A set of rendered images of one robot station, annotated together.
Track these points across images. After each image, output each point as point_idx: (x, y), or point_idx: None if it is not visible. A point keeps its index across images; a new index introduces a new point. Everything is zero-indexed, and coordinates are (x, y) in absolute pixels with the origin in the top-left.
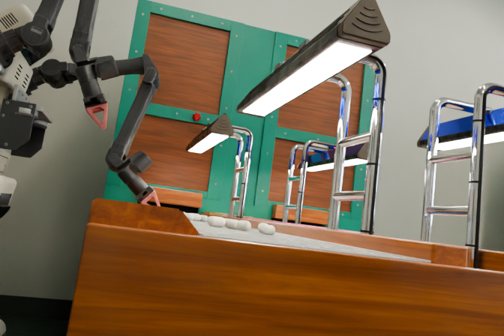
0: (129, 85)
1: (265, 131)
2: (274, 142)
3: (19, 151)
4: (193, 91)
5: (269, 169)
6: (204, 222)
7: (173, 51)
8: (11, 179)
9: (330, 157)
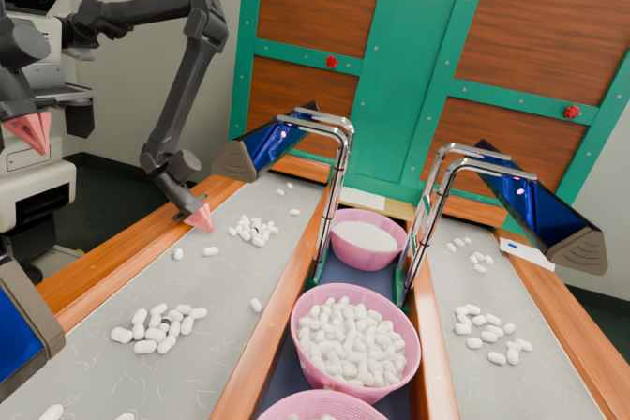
0: (247, 15)
1: (431, 85)
2: (442, 103)
3: (73, 130)
4: (330, 21)
5: (428, 142)
6: (127, 387)
7: None
8: (52, 172)
9: (502, 189)
